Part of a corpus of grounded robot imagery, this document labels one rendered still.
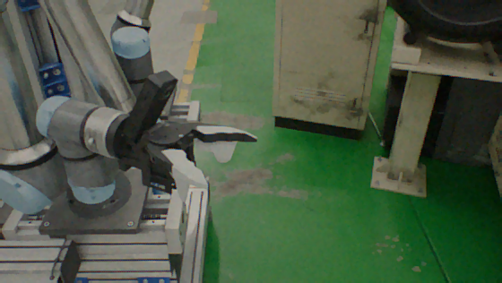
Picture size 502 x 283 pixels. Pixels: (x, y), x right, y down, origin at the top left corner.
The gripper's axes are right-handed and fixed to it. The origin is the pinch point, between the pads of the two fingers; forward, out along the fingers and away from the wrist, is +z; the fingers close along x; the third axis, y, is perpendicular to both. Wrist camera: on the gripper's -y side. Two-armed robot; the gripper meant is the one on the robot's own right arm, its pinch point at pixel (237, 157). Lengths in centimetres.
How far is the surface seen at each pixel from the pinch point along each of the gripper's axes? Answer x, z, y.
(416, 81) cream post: -147, 16, 28
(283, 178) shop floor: -135, -35, 89
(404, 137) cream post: -151, 17, 58
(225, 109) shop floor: -185, -97, 82
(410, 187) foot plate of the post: -153, 26, 85
